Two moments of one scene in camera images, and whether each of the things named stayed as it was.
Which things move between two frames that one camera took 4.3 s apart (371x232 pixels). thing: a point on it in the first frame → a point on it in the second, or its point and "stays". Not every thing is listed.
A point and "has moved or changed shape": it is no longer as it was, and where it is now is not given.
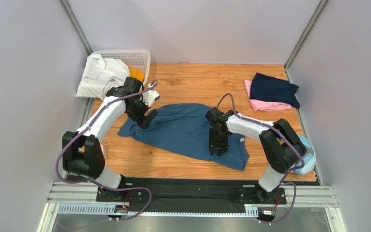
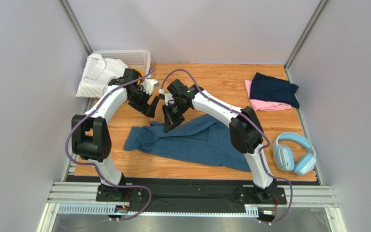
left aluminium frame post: x=77 y=26 stays
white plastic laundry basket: x=140 y=59 stays
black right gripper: x=218 y=141 → x=173 y=112
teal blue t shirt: x=183 y=129 has moved or changed shape
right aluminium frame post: x=300 y=45 stays
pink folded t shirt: x=258 y=105 stays
